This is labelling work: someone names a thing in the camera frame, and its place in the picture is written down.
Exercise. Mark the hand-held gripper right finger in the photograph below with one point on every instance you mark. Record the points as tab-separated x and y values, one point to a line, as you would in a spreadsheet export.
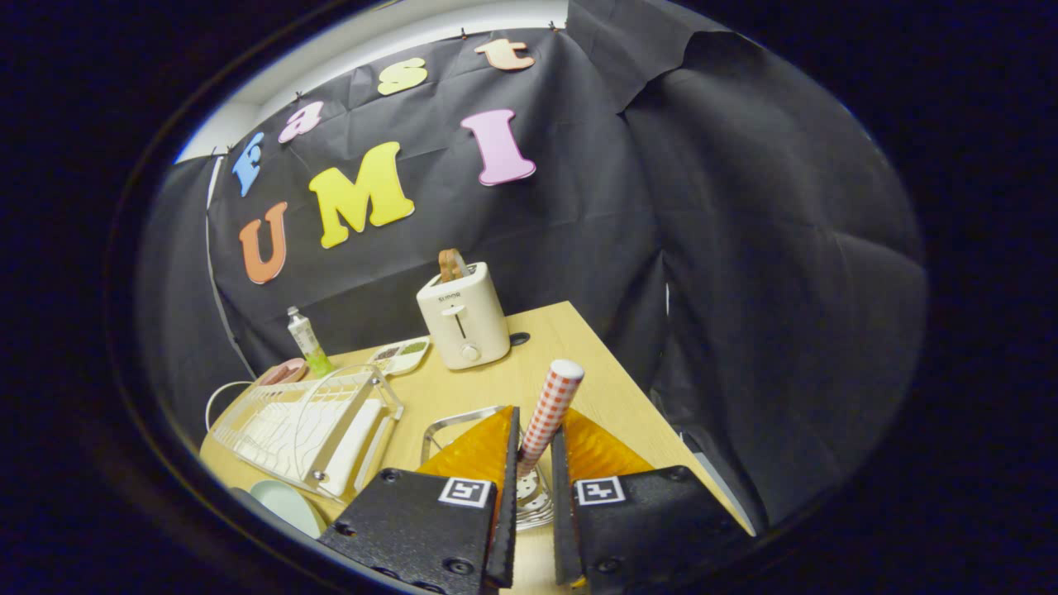
645	529

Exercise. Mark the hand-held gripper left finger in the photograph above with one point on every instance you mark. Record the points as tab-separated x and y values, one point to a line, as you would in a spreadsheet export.
413	529

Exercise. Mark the pale green plate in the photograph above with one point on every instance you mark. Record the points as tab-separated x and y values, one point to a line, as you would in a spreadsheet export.
285	502

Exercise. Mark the pink oval dish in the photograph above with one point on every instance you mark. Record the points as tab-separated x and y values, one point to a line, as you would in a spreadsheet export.
281	373

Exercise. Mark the white divided bean tray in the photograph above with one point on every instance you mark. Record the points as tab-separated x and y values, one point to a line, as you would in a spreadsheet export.
401	355

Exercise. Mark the white toaster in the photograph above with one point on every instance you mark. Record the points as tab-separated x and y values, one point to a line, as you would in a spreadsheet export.
463	322

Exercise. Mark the green drink bottle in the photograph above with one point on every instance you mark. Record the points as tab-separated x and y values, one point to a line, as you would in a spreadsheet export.
307	343

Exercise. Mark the bread slice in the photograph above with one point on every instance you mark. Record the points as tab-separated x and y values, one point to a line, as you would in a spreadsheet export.
452	264

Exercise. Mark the black backdrop cloth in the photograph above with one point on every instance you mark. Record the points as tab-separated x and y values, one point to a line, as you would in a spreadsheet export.
744	248

